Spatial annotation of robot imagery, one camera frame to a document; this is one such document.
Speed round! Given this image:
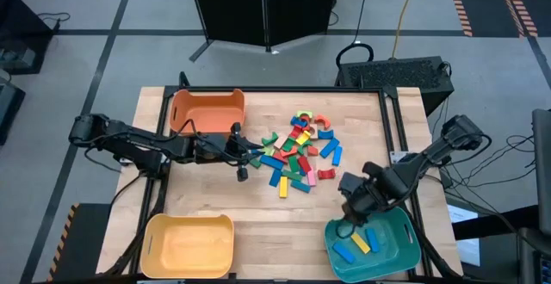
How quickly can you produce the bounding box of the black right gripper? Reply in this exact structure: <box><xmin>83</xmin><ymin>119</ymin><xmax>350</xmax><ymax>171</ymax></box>
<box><xmin>337</xmin><ymin>162</ymin><xmax>406</xmax><ymax>228</ymax></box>

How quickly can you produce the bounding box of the white paper sheet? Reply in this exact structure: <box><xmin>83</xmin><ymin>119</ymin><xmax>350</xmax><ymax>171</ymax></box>
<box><xmin>446</xmin><ymin>204</ymin><xmax>481</xmax><ymax>268</ymax></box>

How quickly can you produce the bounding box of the yellow plastic bin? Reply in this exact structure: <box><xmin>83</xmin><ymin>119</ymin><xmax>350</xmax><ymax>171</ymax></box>
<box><xmin>139</xmin><ymin>213</ymin><xmax>236</xmax><ymax>280</ymax></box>

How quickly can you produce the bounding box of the black looped cable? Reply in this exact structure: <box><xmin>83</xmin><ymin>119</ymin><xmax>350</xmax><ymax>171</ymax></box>
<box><xmin>335</xmin><ymin>0</ymin><xmax>375</xmax><ymax>68</ymax></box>

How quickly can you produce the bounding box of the black metal beam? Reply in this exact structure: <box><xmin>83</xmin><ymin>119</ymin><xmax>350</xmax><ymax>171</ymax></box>
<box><xmin>451</xmin><ymin>205</ymin><xmax>542</xmax><ymax>241</ymax></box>

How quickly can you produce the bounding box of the black perforated computer case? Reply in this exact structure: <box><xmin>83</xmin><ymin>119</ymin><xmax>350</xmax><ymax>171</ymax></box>
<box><xmin>334</xmin><ymin>55</ymin><xmax>455</xmax><ymax>116</ymax></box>

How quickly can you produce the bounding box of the yellow cable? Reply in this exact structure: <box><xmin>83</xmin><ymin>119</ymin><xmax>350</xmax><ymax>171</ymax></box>
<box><xmin>389</xmin><ymin>0</ymin><xmax>421</xmax><ymax>60</ymax></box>

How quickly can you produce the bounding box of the black equipment box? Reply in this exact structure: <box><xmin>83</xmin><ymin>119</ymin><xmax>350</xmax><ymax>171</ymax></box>
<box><xmin>0</xmin><ymin>81</ymin><xmax>27</xmax><ymax>146</ymax></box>

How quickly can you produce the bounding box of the dark monitor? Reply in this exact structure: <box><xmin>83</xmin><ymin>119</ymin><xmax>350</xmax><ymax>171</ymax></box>
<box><xmin>531</xmin><ymin>108</ymin><xmax>551</xmax><ymax>237</ymax></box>

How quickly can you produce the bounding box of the black aluminium table frame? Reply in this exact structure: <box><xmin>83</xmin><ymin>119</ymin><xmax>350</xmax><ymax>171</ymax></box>
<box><xmin>109</xmin><ymin>71</ymin><xmax>464</xmax><ymax>283</ymax></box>

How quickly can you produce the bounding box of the long teal block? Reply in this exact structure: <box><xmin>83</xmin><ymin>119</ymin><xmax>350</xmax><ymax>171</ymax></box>
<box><xmin>289</xmin><ymin>179</ymin><xmax>312</xmax><ymax>194</ymax></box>

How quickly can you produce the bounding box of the black folding partition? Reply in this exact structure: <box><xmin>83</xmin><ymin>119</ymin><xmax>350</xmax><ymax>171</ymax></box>
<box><xmin>186</xmin><ymin>0</ymin><xmax>341</xmax><ymax>64</ymax></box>

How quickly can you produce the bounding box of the orange plastic bin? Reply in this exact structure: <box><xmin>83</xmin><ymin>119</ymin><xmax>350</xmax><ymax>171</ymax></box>
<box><xmin>169</xmin><ymin>88</ymin><xmax>247</xmax><ymax>138</ymax></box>

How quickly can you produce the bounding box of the black equipment case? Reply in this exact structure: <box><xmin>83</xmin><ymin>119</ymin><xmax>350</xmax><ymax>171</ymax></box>
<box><xmin>516</xmin><ymin>226</ymin><xmax>551</xmax><ymax>284</ymax></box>

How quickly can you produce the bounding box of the thin black floor cable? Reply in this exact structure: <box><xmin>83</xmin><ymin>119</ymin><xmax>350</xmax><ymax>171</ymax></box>
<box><xmin>37</xmin><ymin>11</ymin><xmax>72</xmax><ymax>31</ymax></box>

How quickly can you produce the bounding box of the black cable bundle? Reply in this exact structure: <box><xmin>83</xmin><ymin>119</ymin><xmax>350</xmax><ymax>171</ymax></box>
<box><xmin>430</xmin><ymin>133</ymin><xmax>539</xmax><ymax>199</ymax></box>

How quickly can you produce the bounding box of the teal plastic bin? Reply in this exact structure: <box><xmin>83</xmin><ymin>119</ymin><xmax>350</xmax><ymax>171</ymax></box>
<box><xmin>323</xmin><ymin>205</ymin><xmax>422</xmax><ymax>284</ymax></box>

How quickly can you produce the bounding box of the black hazard-striped floor mat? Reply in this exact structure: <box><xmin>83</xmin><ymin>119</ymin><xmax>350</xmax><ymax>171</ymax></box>
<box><xmin>46</xmin><ymin>201</ymin><xmax>114</xmax><ymax>283</ymax></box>
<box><xmin>444</xmin><ymin>0</ymin><xmax>551</xmax><ymax>39</ymax></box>

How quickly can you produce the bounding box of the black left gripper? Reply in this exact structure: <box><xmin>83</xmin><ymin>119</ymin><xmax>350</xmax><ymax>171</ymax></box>
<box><xmin>193</xmin><ymin>121</ymin><xmax>251</xmax><ymax>183</ymax></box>

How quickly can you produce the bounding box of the black equipment table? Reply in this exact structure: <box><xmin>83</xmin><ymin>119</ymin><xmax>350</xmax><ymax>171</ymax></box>
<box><xmin>0</xmin><ymin>0</ymin><xmax>56</xmax><ymax>77</ymax></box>

